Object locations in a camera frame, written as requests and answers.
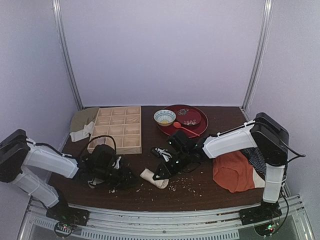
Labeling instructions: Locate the beige underwear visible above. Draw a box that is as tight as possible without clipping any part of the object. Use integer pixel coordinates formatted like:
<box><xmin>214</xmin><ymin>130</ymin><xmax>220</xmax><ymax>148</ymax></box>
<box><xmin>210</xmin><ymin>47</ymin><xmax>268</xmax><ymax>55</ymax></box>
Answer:
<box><xmin>139</xmin><ymin>168</ymin><xmax>169</xmax><ymax>189</ymax></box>

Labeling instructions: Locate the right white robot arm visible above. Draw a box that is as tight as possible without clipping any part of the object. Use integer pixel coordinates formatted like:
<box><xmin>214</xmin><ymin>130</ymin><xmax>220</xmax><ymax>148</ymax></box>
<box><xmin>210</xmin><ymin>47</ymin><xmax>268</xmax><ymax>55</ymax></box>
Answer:
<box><xmin>152</xmin><ymin>112</ymin><xmax>289</xmax><ymax>204</ymax></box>

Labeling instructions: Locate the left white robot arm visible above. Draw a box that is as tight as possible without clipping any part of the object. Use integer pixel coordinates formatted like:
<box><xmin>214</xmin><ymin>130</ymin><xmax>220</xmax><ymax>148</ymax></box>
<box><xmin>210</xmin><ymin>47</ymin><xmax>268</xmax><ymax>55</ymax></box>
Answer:
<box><xmin>0</xmin><ymin>129</ymin><xmax>138</xmax><ymax>209</ymax></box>

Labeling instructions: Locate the orange underwear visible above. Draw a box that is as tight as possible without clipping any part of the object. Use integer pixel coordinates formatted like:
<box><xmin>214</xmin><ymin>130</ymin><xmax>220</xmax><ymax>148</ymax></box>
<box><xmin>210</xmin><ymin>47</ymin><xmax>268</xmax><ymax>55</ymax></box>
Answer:
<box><xmin>212</xmin><ymin>150</ymin><xmax>266</xmax><ymax>193</ymax></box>

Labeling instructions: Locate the striped dark underwear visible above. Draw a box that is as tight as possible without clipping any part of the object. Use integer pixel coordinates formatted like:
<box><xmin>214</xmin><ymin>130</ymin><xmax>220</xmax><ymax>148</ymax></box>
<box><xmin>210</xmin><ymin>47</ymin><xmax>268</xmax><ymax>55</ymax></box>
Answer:
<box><xmin>240</xmin><ymin>147</ymin><xmax>267</xmax><ymax>175</ymax></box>

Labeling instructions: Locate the white ceramic mug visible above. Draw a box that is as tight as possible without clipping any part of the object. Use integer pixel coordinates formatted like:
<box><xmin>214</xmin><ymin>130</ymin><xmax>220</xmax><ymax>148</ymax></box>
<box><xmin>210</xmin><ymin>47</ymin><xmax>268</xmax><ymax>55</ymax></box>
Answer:
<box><xmin>87</xmin><ymin>178</ymin><xmax>97</xmax><ymax>189</ymax></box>

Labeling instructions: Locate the red plastic spoon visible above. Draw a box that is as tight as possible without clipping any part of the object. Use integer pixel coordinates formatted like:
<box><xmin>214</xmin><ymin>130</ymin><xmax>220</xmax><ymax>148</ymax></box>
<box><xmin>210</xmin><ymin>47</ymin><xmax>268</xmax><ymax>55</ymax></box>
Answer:
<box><xmin>173</xmin><ymin>121</ymin><xmax>200</xmax><ymax>137</ymax></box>

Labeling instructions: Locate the round red tray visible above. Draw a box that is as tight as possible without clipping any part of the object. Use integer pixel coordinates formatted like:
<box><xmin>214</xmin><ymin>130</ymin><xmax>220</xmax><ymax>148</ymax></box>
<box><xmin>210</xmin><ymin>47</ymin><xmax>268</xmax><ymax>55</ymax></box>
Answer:
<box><xmin>157</xmin><ymin>104</ymin><xmax>209</xmax><ymax>138</ymax></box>

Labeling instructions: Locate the red floral small plate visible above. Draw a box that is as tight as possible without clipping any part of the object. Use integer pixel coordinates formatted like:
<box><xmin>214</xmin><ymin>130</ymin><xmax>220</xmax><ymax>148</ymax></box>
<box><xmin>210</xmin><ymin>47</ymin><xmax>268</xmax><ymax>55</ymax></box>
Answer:
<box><xmin>175</xmin><ymin>108</ymin><xmax>202</xmax><ymax>126</ymax></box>

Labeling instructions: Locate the blue patterned bowl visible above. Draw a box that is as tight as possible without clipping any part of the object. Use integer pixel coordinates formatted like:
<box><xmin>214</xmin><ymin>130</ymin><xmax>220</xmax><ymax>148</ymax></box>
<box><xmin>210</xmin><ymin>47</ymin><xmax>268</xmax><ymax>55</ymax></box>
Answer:
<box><xmin>153</xmin><ymin>109</ymin><xmax>176</xmax><ymax>127</ymax></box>

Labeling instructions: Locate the olive cloth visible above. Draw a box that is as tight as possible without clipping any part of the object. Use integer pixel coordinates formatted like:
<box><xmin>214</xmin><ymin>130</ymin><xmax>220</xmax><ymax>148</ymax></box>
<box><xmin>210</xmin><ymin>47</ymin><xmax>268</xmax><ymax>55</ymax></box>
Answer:
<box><xmin>69</xmin><ymin>107</ymin><xmax>100</xmax><ymax>142</ymax></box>

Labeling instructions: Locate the wooden compartment tray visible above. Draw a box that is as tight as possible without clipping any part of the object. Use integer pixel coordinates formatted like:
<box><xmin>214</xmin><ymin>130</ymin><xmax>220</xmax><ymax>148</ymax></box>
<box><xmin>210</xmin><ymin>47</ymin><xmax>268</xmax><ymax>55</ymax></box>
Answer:
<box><xmin>87</xmin><ymin>106</ymin><xmax>142</xmax><ymax>155</ymax></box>

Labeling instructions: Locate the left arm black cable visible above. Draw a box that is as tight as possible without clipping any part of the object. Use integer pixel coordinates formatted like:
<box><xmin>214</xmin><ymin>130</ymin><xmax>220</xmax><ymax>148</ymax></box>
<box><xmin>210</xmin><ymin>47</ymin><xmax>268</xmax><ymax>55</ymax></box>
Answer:
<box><xmin>24</xmin><ymin>134</ymin><xmax>118</xmax><ymax>161</ymax></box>

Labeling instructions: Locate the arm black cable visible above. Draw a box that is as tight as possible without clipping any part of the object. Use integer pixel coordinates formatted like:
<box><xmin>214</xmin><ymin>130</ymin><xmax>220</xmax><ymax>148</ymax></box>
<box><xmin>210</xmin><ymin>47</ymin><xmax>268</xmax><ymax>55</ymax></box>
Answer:
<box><xmin>254</xmin><ymin>117</ymin><xmax>306</xmax><ymax>226</ymax></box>
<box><xmin>24</xmin><ymin>134</ymin><xmax>118</xmax><ymax>161</ymax></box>

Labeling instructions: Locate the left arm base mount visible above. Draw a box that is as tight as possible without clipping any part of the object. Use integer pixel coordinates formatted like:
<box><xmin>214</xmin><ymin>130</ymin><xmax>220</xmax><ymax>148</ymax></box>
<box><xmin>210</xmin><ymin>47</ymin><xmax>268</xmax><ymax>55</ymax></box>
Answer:
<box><xmin>46</xmin><ymin>200</ymin><xmax>90</xmax><ymax>226</ymax></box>

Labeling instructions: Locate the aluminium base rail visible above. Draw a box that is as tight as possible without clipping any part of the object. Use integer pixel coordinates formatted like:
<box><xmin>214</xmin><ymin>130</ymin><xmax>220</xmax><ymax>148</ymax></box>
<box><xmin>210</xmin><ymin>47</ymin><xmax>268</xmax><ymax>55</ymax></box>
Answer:
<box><xmin>18</xmin><ymin>193</ymin><xmax>315</xmax><ymax>240</ymax></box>

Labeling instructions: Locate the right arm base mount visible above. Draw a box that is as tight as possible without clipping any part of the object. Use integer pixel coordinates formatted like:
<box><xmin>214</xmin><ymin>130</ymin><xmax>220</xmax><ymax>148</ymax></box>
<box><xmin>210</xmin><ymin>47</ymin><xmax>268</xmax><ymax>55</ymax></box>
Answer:
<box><xmin>239</xmin><ymin>201</ymin><xmax>282</xmax><ymax>226</ymax></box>

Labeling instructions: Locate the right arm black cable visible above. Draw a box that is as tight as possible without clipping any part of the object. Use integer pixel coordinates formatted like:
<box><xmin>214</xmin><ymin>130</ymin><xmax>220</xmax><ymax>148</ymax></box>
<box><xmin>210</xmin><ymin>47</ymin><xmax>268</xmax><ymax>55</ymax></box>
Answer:
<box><xmin>254</xmin><ymin>117</ymin><xmax>306</xmax><ymax>226</ymax></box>

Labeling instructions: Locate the left aluminium frame post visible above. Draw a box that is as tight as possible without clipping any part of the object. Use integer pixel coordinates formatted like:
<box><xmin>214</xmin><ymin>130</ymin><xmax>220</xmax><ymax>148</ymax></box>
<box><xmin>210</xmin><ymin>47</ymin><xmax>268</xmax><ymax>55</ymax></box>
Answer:
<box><xmin>51</xmin><ymin>0</ymin><xmax>84</xmax><ymax>110</ymax></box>

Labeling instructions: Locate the aluminium frame post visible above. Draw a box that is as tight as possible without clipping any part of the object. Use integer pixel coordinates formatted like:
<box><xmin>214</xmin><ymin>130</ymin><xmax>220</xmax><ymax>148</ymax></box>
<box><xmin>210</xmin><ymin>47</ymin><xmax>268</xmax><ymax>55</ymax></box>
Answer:
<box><xmin>241</xmin><ymin>0</ymin><xmax>274</xmax><ymax>114</ymax></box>
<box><xmin>51</xmin><ymin>0</ymin><xmax>84</xmax><ymax>110</ymax></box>

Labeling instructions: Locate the right aluminium frame post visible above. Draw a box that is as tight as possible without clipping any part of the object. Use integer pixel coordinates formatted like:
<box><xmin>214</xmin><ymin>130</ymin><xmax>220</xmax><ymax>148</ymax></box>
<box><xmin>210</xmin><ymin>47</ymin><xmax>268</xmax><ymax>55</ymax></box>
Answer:
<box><xmin>241</xmin><ymin>0</ymin><xmax>274</xmax><ymax>114</ymax></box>

